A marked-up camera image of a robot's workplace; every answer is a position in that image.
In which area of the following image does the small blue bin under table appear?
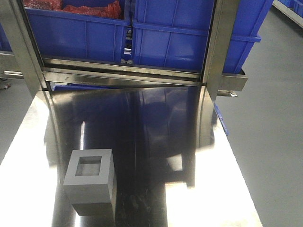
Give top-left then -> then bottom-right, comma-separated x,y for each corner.
214,104 -> 229,137

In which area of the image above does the large blue bin on rack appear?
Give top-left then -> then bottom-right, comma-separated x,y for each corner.
132,0 -> 272,73

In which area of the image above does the stainless steel rack frame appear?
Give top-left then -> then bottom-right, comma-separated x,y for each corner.
0,0 -> 239,101

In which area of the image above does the gray square hollow base block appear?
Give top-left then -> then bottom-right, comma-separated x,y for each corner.
63,149 -> 117,217

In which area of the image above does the blue bin with red contents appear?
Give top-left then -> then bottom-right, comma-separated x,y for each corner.
25,0 -> 131,63

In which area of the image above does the red plastic bag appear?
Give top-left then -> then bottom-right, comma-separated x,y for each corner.
22,0 -> 122,19

